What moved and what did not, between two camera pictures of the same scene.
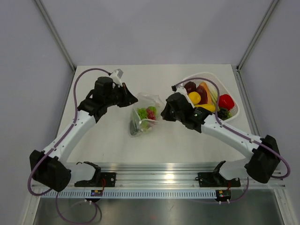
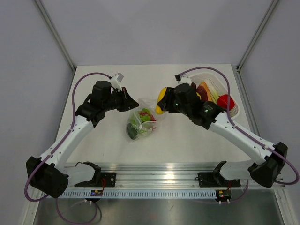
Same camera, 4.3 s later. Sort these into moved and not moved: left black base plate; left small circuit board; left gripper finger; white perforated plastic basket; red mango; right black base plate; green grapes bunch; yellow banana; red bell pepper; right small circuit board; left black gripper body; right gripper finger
Moved: yellow banana; left gripper finger; right gripper finger; green grapes bunch
Not moved: right small circuit board; red bell pepper; red mango; left black base plate; right black base plate; white perforated plastic basket; left small circuit board; left black gripper body
